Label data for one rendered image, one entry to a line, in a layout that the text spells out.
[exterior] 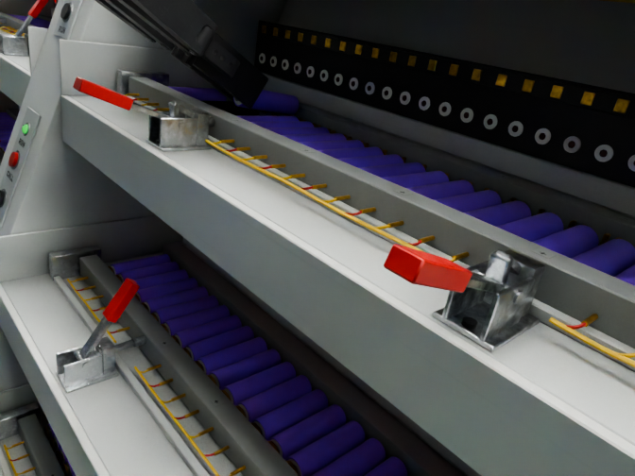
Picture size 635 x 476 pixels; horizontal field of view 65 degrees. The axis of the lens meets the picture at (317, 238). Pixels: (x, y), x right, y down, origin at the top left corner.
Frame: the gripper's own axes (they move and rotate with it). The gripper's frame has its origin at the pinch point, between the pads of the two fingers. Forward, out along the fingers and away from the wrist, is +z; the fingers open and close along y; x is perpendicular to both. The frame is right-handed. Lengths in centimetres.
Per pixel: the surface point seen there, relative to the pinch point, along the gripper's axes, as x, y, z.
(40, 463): 42.5, 5.0, 8.1
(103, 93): 7.1, -4.1, -8.5
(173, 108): 5.3, -3.7, -3.7
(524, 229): 1.8, -27.1, 4.7
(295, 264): 9.6, -21.0, -2.8
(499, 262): 5.0, -30.1, -2.9
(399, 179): 2.1, -18.8, 3.9
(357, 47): -8.5, -3.8, 8.4
